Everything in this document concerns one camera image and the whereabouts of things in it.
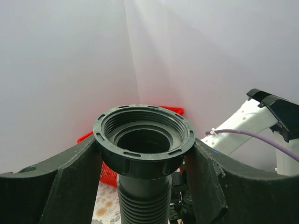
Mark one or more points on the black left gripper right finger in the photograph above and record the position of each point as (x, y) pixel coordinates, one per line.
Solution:
(226, 191)

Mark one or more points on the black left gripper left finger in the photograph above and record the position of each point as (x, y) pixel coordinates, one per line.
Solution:
(59, 190)

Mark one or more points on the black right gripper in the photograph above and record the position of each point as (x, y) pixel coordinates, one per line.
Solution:
(181, 208)

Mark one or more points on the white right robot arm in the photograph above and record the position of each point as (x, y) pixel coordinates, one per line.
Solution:
(266, 117)

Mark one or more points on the red plastic basket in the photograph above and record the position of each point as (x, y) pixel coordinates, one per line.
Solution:
(108, 176)

